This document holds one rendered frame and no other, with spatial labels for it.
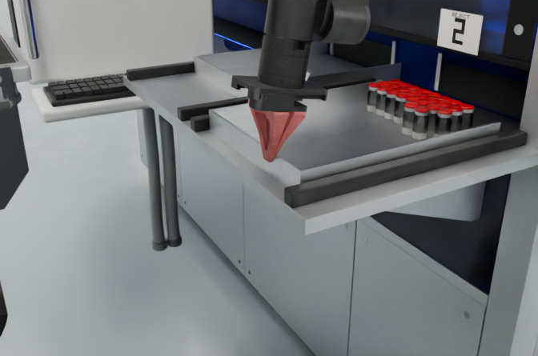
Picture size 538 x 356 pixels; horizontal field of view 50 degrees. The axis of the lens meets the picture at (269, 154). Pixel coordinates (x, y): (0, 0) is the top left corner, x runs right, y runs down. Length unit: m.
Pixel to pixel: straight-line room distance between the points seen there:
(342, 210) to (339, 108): 0.36
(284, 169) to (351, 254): 0.66
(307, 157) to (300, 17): 0.22
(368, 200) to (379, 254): 0.56
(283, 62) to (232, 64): 0.61
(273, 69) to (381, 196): 0.20
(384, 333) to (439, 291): 0.24
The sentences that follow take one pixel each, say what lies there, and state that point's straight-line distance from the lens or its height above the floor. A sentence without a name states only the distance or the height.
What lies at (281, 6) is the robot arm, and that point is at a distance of 0.65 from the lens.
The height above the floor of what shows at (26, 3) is 1.01.
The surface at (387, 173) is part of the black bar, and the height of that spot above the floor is 0.89.
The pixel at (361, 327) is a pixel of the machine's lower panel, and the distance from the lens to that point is 1.39.
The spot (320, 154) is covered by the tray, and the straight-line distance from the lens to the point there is 0.80.
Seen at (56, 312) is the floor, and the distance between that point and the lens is 2.04.
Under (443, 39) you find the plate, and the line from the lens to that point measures 0.99.
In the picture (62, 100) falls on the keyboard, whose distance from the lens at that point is 1.32.
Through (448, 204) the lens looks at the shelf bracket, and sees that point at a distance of 0.93.
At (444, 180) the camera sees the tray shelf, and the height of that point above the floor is 0.88.
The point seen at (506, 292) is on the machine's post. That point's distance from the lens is 1.02.
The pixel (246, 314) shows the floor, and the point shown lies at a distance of 1.91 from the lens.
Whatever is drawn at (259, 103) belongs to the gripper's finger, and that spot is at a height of 0.99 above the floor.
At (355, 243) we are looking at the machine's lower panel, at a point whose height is 0.52.
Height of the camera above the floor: 1.19
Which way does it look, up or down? 23 degrees down
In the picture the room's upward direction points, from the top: straight up
